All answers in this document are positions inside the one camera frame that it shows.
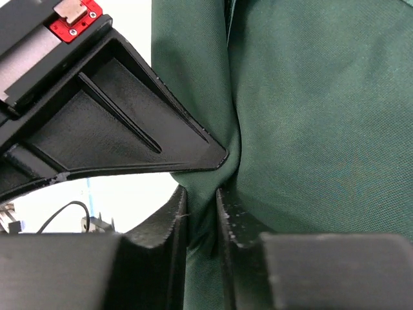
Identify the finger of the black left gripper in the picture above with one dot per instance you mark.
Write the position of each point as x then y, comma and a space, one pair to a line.
110, 114

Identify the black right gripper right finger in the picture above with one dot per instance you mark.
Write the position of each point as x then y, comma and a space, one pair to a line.
264, 269

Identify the dark green cloth napkin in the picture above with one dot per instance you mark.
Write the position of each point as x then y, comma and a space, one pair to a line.
312, 100

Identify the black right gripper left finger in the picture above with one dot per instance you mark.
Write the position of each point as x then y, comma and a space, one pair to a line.
141, 269

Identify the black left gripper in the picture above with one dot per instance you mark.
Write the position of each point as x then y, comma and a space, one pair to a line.
39, 41

